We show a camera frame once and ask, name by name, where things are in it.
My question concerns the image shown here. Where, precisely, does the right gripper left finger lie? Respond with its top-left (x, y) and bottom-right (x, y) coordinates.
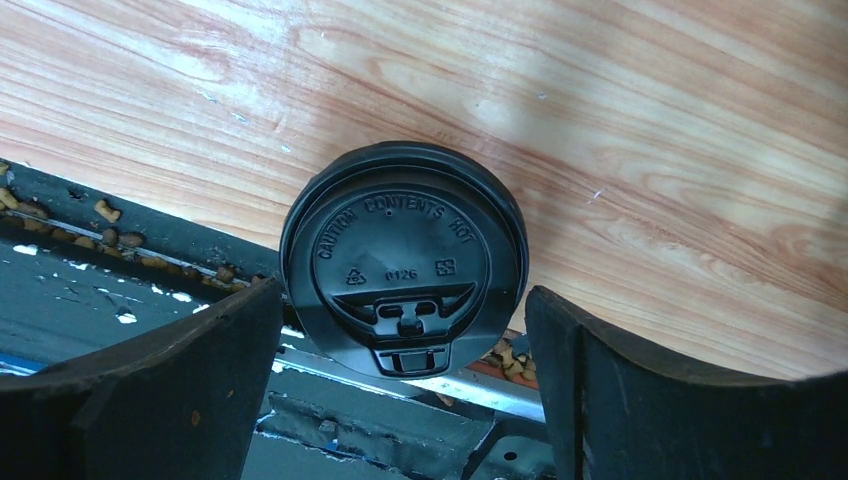
top-left (1, 278), bottom-right (283, 479)

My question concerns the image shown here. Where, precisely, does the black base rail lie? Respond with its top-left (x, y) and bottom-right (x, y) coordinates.
top-left (1, 161), bottom-right (555, 479)

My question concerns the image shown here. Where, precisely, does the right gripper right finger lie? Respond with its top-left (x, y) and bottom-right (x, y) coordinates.
top-left (525, 286), bottom-right (847, 479)

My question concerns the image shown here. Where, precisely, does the black plastic cup lid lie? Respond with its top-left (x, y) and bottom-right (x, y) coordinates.
top-left (279, 141), bottom-right (530, 380)

